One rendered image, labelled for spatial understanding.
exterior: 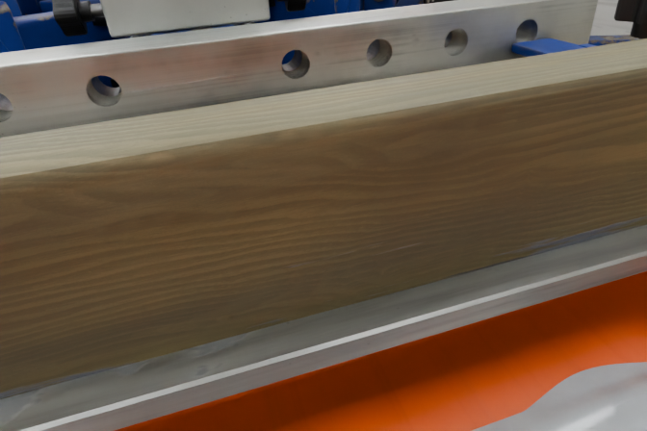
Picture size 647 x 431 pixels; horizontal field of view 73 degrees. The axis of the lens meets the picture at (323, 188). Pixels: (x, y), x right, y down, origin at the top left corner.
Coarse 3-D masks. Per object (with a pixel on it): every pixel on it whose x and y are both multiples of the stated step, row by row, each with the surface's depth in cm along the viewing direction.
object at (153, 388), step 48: (624, 240) 16; (432, 288) 15; (480, 288) 15; (528, 288) 15; (576, 288) 15; (240, 336) 13; (288, 336) 13; (336, 336) 13; (384, 336) 14; (96, 384) 12; (144, 384) 12; (192, 384) 12; (240, 384) 13
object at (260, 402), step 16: (224, 400) 16; (240, 400) 16; (256, 400) 16; (272, 400) 16; (176, 416) 16; (192, 416) 16; (208, 416) 16; (224, 416) 16; (240, 416) 16; (256, 416) 15; (272, 416) 15
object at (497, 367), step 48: (624, 288) 20; (432, 336) 18; (480, 336) 18; (528, 336) 18; (576, 336) 18; (624, 336) 17; (288, 384) 16; (336, 384) 16; (384, 384) 16; (432, 384) 16; (480, 384) 16; (528, 384) 16
